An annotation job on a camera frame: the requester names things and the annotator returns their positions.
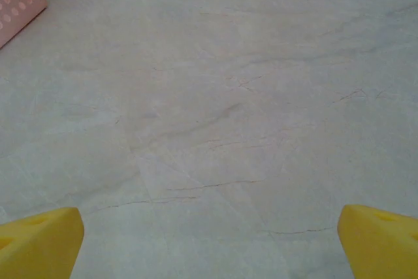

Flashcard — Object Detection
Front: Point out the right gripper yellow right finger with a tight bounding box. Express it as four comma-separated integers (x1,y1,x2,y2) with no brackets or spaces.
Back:
336,204,418,279

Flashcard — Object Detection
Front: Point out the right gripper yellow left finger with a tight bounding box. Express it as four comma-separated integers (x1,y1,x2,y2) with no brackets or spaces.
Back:
0,206,86,279

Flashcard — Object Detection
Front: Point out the pink plastic basket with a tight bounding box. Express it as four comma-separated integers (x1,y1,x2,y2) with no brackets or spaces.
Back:
0,0,49,50

